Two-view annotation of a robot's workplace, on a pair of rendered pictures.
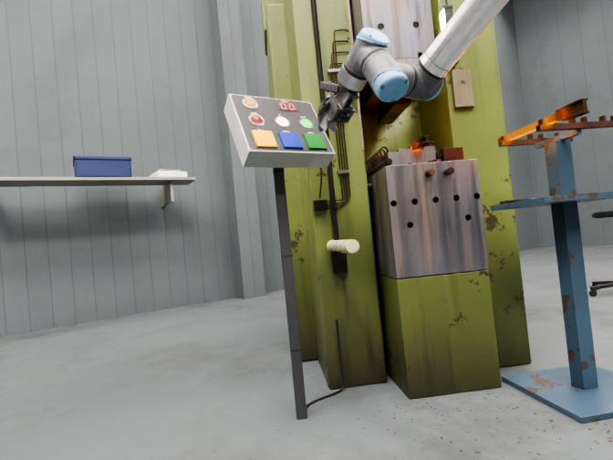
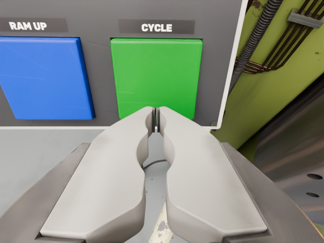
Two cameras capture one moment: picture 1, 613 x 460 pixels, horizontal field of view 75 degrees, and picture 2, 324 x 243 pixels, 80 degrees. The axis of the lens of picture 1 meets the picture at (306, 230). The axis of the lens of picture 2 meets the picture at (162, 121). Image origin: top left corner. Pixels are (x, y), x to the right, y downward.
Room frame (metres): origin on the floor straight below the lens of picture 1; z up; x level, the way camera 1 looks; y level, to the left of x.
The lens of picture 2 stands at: (1.33, -0.12, 1.15)
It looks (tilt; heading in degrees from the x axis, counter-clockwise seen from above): 63 degrees down; 26
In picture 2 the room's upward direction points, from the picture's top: 3 degrees clockwise
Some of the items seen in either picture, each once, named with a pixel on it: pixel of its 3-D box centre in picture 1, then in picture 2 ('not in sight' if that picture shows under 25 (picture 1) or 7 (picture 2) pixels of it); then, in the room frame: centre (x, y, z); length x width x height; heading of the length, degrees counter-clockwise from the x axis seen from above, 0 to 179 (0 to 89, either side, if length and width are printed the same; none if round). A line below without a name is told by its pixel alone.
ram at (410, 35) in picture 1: (391, 36); not in sight; (1.84, -0.49, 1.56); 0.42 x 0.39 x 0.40; 5
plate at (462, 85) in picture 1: (462, 88); not in sight; (1.78, -0.76, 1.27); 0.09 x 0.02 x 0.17; 95
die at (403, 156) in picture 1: (396, 165); not in sight; (1.83, -0.44, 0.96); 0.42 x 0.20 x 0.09; 5
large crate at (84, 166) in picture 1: (102, 170); not in sight; (4.04, 2.02, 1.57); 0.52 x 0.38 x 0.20; 121
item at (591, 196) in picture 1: (563, 200); not in sight; (1.48, -0.97, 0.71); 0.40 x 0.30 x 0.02; 98
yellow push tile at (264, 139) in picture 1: (264, 140); not in sight; (1.33, 0.11, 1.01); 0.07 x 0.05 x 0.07; 120
